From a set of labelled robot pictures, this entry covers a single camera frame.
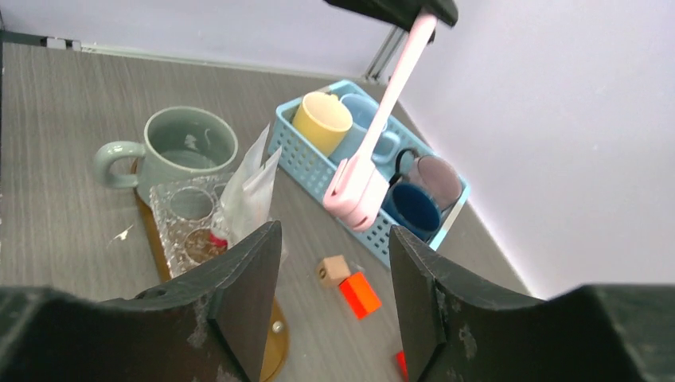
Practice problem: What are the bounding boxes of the orange block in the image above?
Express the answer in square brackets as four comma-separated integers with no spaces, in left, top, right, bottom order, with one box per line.
[338,271,382,320]

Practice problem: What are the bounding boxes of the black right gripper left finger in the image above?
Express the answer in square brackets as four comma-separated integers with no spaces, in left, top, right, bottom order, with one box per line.
[1,221,282,381]

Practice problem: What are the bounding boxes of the grey-green mug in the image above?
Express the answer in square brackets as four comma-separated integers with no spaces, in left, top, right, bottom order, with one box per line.
[93,106,239,205]

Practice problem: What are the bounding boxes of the white toothpaste tube red cap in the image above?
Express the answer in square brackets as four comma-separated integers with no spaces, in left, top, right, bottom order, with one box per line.
[209,153,280,248]

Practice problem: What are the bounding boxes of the clear textured acrylic holder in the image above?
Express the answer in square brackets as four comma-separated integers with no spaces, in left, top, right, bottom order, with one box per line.
[148,173,232,281]

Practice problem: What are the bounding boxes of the light blue perforated basket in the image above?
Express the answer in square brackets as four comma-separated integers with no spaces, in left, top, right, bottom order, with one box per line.
[267,80,471,268]

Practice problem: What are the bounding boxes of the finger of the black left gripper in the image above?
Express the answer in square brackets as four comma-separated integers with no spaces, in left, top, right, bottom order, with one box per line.
[325,0,458,31]

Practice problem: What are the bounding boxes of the small wooden cube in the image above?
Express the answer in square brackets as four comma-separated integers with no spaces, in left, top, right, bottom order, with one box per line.
[316,255,352,287]

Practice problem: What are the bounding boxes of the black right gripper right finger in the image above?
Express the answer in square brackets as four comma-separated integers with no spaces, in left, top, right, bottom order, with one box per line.
[389,225,674,381]

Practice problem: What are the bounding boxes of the red plastic bin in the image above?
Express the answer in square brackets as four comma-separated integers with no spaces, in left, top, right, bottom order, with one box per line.
[395,351,408,382]

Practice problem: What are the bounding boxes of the mauve mug black handle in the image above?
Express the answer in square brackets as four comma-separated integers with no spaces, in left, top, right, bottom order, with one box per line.
[389,147,462,211]

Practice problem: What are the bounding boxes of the dark blue mug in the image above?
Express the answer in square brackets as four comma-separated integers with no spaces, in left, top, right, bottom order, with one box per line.
[382,182,442,241]

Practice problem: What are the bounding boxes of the light blue mug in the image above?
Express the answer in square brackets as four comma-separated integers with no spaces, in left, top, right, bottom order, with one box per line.
[329,94,400,165]

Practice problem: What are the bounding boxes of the pink toothbrush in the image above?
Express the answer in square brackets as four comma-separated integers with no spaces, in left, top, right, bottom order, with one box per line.
[322,11,438,232]

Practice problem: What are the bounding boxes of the oval wooden tray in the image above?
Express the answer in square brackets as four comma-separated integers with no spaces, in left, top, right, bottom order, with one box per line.
[138,174,290,381]

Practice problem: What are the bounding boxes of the cream mug yellow handle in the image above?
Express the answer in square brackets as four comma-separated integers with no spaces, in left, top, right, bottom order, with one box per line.
[291,92,353,157]

